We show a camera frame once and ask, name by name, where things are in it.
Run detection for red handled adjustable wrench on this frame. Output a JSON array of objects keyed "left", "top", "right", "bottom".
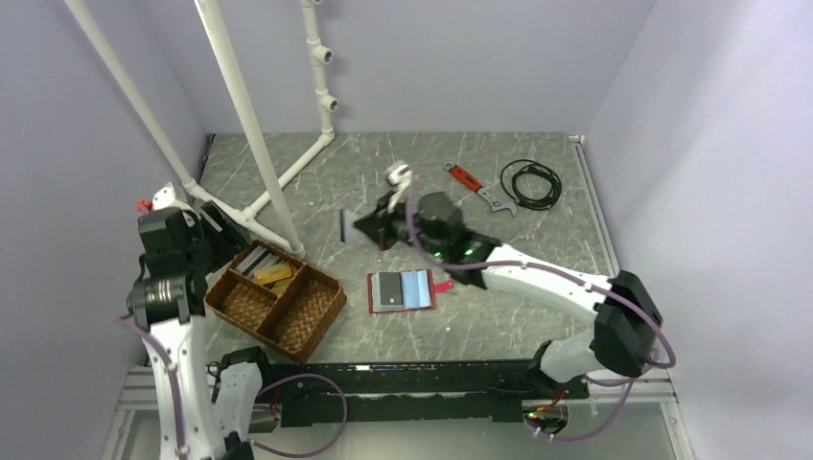
[{"left": 444, "top": 162, "right": 517, "bottom": 217}]

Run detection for white cards in basket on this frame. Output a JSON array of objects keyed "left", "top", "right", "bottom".
[{"left": 232, "top": 245, "right": 300, "bottom": 296}]

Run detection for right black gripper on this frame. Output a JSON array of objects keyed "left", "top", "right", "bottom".
[{"left": 353, "top": 190, "right": 447, "bottom": 260}]

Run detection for aluminium frame rail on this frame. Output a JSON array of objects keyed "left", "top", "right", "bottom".
[{"left": 102, "top": 359, "right": 695, "bottom": 459}]

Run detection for dark credit card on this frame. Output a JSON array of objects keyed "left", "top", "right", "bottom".
[{"left": 376, "top": 272, "right": 404, "bottom": 311}]

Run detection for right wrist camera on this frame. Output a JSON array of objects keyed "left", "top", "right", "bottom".
[{"left": 385, "top": 161, "right": 412, "bottom": 191}]

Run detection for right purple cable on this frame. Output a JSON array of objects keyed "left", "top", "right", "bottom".
[{"left": 404, "top": 180, "right": 677, "bottom": 444}]

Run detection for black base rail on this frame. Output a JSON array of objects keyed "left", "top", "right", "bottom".
[{"left": 257, "top": 359, "right": 557, "bottom": 427}]

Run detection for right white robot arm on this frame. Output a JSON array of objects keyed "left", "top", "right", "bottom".
[{"left": 339, "top": 193, "right": 662, "bottom": 398}]

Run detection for white striped credit card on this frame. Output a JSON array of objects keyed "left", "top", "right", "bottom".
[{"left": 338, "top": 209, "right": 367, "bottom": 246}]

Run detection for purple cable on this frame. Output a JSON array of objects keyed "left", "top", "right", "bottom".
[
  {"left": 404, "top": 180, "right": 677, "bottom": 444},
  {"left": 116, "top": 315, "right": 349, "bottom": 460}
]

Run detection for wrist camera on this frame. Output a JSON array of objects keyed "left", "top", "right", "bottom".
[
  {"left": 385, "top": 161, "right": 412, "bottom": 191},
  {"left": 135, "top": 182, "right": 188, "bottom": 215}
]

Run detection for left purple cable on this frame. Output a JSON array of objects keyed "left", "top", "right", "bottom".
[{"left": 116, "top": 315, "right": 349, "bottom": 460}]

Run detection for white pvc pipe frame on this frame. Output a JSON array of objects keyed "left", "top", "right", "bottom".
[{"left": 64, "top": 1, "right": 339, "bottom": 257}]

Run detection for woven wicker basket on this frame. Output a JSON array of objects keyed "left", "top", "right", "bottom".
[{"left": 205, "top": 240, "right": 347, "bottom": 364}]

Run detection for coiled black cable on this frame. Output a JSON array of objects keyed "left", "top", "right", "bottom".
[{"left": 499, "top": 159, "right": 564, "bottom": 212}]

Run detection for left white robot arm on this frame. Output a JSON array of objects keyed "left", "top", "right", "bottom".
[{"left": 119, "top": 206, "right": 276, "bottom": 459}]

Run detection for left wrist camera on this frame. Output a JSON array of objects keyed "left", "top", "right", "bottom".
[{"left": 135, "top": 182, "right": 188, "bottom": 215}]

